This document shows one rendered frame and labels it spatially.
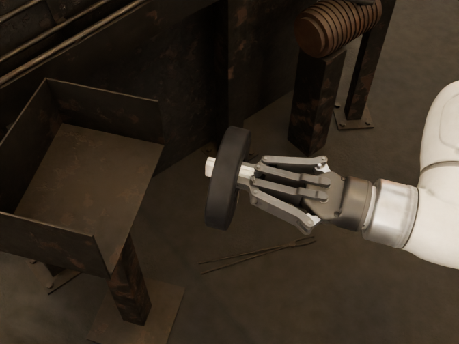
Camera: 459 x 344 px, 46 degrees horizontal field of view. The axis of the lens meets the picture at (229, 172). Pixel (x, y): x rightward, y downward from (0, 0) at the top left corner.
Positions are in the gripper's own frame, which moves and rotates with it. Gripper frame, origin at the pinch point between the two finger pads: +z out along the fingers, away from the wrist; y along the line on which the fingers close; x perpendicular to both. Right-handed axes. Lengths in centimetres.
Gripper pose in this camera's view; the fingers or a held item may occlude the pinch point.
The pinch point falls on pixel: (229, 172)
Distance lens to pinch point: 78.4
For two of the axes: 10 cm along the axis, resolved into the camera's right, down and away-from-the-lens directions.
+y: 2.7, -7.7, 5.7
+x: 0.6, -5.8, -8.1
